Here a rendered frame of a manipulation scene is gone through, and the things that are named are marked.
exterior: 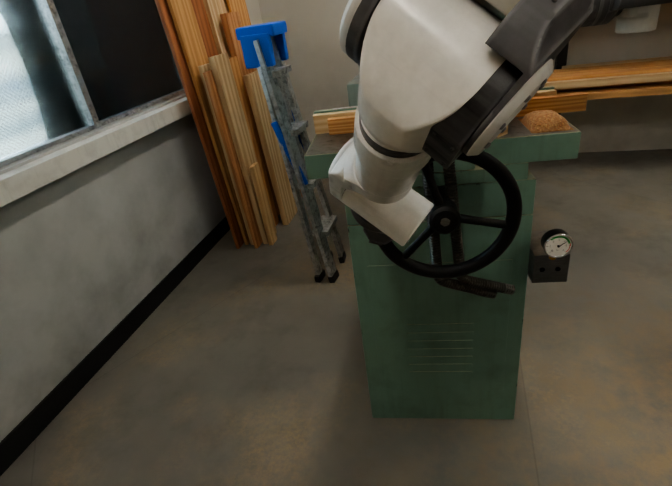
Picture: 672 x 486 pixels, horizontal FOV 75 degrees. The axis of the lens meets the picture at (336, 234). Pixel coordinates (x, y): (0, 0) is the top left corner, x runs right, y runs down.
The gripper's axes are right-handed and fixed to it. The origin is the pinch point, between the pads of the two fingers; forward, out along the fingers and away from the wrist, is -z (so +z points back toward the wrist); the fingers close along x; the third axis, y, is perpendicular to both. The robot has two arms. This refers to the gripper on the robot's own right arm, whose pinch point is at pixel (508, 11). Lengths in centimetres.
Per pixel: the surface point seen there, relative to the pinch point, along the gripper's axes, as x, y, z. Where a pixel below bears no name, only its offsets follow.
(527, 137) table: 24.4, 5.1, 5.3
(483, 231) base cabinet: 46.4, 9.9, -3.0
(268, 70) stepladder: -3, 83, -72
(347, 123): 18.4, 19.5, -34.8
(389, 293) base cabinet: 63, 13, -27
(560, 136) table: 24.8, 5.1, 12.0
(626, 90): 20, 189, 107
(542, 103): 18.1, 19.5, 12.3
